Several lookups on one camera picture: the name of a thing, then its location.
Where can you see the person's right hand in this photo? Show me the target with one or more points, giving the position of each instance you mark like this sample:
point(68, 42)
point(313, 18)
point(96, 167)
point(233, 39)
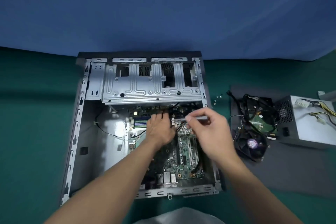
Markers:
point(215, 137)

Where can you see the desktop computer case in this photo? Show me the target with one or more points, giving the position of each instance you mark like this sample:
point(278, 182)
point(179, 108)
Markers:
point(86, 132)

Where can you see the person's left hand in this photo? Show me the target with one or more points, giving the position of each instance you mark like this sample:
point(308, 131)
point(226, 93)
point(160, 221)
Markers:
point(160, 132)

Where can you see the silver power supply unit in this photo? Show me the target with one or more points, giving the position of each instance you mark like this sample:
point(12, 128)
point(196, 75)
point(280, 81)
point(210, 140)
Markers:
point(309, 129)

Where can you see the silver metal drive cage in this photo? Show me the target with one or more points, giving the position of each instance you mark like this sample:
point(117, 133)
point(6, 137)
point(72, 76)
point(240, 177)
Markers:
point(126, 92)

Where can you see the blue cloth curtain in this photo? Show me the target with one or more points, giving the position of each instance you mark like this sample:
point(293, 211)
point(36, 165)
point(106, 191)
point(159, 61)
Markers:
point(157, 8)

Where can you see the hard drive with cables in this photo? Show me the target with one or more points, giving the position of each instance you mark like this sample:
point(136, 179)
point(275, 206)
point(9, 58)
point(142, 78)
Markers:
point(258, 124)

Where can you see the person's right forearm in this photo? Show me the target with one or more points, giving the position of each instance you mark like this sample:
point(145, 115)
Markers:
point(257, 195)

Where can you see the black processor cooler fan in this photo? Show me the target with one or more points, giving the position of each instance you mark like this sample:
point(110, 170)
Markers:
point(250, 145)

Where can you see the grey metal post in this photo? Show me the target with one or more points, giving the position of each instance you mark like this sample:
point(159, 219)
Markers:
point(321, 94)

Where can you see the green motherboard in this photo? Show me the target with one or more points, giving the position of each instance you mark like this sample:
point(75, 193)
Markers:
point(183, 153)

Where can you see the person's white shirt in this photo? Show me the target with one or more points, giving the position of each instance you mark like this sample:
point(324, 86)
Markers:
point(178, 217)

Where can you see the slim grey screwdriver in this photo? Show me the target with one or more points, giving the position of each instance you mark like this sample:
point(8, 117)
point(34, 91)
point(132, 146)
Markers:
point(202, 118)

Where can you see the cluster of silver screws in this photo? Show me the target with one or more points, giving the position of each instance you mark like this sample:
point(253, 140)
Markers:
point(214, 101)

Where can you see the person's left forearm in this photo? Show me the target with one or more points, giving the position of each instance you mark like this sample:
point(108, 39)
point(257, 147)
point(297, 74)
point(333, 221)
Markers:
point(105, 189)

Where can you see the green floor mat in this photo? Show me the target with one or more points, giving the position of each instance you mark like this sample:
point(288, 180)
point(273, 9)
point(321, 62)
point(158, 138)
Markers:
point(31, 126)

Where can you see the black side panel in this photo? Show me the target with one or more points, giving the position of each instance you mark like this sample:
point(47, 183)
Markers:
point(288, 174)

